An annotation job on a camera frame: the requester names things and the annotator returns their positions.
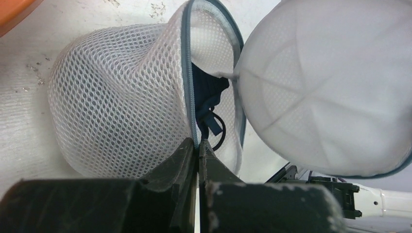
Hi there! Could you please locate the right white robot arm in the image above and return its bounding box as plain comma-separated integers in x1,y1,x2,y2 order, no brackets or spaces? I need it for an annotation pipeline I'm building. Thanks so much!
266,163,412,219

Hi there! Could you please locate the navy blue bra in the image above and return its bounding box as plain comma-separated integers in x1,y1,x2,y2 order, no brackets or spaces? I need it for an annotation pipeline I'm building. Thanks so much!
191,63,229,151

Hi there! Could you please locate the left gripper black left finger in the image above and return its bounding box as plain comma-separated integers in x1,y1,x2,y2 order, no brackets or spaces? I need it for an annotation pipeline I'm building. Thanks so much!
0,138,197,233

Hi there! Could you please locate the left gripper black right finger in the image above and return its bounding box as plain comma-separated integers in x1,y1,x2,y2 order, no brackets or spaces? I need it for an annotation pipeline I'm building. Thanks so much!
199,140,347,233

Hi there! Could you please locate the orange plastic tub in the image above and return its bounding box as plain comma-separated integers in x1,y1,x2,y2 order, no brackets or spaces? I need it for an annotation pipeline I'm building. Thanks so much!
0,0,43,37

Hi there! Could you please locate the white mesh laundry bag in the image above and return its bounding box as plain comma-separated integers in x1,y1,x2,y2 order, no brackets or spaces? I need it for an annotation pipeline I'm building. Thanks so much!
48,0,412,179

